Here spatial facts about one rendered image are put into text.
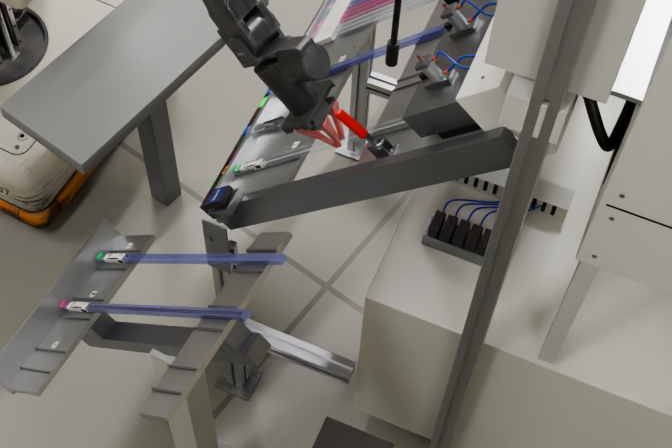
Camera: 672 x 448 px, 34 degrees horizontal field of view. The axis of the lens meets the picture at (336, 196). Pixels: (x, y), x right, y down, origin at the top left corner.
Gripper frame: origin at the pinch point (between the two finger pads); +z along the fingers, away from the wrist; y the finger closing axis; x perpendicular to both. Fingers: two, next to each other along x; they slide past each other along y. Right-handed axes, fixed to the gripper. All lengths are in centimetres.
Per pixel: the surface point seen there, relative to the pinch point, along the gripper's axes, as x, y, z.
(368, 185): -10.8, -9.9, 1.9
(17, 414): 108, -41, 31
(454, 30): -26.3, 10.7, -8.6
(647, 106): -63, -10, -5
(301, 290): 72, 16, 61
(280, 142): 20.1, 5.1, 2.6
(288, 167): 12.5, -2.7, 2.0
